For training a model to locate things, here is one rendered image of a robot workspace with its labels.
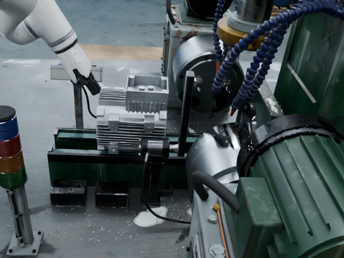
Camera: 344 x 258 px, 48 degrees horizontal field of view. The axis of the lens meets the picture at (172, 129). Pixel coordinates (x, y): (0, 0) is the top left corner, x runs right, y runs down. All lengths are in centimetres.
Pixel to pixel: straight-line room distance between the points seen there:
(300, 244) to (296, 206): 5
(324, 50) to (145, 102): 50
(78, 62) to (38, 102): 63
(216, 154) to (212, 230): 24
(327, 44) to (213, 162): 45
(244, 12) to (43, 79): 113
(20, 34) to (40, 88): 73
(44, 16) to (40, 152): 53
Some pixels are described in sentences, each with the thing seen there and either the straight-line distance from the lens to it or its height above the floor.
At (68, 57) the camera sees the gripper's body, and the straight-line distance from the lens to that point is 113.
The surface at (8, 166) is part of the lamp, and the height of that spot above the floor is 109.
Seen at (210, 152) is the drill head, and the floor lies 113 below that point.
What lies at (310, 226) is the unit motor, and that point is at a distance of 49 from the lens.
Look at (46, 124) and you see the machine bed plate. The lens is 158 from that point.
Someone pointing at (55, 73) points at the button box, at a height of 106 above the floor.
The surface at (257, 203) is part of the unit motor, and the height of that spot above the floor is 132.
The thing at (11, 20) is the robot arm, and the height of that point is 134.
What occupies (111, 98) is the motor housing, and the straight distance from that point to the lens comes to 112.
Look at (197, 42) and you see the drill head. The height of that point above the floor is 116.
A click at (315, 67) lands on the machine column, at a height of 125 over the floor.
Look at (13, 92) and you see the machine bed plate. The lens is 182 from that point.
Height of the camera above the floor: 167
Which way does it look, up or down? 34 degrees down
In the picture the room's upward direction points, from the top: 6 degrees clockwise
